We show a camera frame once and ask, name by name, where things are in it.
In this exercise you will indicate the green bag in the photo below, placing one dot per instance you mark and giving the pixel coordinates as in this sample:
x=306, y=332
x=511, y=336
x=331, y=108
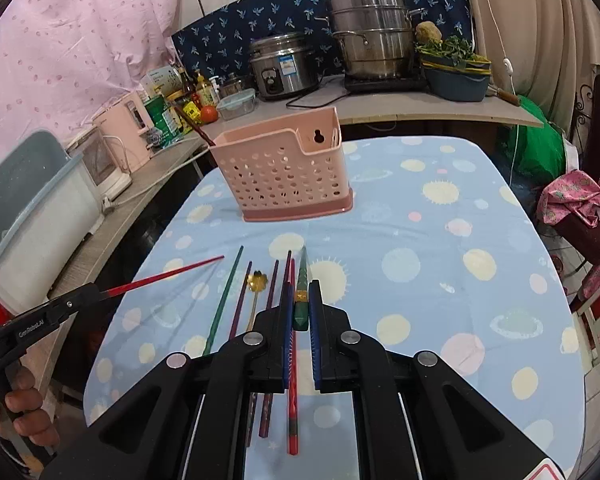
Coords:
x=535, y=145

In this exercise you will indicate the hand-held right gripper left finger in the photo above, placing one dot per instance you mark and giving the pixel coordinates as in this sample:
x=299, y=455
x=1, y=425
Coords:
x=287, y=345

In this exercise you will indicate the dark sauce bottle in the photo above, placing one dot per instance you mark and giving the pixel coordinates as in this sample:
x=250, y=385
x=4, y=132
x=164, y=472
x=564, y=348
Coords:
x=186, y=82

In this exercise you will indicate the dark maroon chopstick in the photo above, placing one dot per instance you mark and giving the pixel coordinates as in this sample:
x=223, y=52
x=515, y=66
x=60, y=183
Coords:
x=271, y=285

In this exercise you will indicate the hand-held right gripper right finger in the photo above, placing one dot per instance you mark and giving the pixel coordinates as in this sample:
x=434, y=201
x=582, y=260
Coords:
x=316, y=345

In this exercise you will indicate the red tomato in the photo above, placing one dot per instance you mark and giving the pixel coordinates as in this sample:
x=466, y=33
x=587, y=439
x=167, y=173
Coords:
x=209, y=114

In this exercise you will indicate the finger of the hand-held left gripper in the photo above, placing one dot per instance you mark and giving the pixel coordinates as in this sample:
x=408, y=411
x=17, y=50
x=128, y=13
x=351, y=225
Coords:
x=70, y=306

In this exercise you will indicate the gold flower spoon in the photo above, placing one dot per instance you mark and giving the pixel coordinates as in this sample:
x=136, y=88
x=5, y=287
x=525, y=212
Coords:
x=258, y=282

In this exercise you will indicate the pink perforated utensil basket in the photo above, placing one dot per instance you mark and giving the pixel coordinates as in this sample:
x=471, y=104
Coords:
x=280, y=175

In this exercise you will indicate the pink electric kettle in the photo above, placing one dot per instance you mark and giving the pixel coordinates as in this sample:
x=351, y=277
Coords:
x=125, y=135

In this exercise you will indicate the beige curtain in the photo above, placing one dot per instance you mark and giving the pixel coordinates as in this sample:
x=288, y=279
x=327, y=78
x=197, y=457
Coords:
x=540, y=20

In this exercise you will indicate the bundle of dark chopsticks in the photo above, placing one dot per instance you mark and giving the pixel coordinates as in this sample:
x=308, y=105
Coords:
x=285, y=275

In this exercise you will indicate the person's left hand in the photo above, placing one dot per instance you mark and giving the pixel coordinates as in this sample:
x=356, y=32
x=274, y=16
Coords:
x=30, y=422

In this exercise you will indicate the blue plastic basin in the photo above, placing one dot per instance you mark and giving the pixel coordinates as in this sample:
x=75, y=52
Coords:
x=455, y=85

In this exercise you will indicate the black induction cooktop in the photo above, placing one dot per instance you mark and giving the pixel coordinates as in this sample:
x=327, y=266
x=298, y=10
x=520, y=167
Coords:
x=385, y=84

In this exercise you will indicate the small glass-lid pot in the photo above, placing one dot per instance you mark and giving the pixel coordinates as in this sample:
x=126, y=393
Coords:
x=235, y=85

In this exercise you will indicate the blue polka dot tablecloth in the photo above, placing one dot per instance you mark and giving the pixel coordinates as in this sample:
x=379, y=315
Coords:
x=430, y=260

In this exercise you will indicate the steel steamer pot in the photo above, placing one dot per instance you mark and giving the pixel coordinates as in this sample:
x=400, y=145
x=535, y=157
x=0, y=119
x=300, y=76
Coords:
x=370, y=35

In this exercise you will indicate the red chopstick with dark band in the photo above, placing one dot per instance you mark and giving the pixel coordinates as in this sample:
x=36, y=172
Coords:
x=293, y=410

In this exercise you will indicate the pink floral cloth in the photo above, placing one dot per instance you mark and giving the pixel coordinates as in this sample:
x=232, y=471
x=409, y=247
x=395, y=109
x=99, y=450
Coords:
x=575, y=205

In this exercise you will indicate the white kitchen appliance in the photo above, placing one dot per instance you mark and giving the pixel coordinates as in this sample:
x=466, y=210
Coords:
x=100, y=165

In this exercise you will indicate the clear food container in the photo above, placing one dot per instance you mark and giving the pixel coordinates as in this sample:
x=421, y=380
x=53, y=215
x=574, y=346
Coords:
x=236, y=105

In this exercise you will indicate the green chopstick with gold band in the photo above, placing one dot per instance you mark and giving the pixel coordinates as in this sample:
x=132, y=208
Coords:
x=302, y=305

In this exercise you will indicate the green canister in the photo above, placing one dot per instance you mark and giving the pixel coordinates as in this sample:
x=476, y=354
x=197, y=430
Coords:
x=161, y=117

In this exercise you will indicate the navy floral cloth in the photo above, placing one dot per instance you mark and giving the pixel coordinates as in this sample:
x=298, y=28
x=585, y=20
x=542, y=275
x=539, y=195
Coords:
x=280, y=5

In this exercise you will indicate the steel rice cooker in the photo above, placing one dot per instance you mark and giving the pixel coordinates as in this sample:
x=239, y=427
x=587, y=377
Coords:
x=285, y=67

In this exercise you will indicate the yellow packet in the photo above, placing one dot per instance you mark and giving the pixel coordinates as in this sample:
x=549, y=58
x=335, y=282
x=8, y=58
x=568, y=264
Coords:
x=192, y=112

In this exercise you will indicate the plain green chopstick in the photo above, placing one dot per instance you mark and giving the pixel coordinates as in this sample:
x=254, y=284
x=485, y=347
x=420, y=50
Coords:
x=225, y=295

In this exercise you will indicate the leafy greens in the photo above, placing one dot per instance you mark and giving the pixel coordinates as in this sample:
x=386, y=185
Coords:
x=445, y=49

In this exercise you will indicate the pink dotted curtain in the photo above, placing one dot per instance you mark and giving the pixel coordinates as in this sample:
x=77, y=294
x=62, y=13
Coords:
x=70, y=35

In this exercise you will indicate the yellow oil bottle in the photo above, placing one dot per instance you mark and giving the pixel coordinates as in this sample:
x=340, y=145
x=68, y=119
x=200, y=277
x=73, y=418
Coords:
x=207, y=91

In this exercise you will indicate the white green carton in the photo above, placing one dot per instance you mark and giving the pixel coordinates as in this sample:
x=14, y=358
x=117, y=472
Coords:
x=160, y=80

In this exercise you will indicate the purple chopstick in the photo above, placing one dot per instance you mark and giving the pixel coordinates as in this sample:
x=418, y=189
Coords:
x=241, y=300

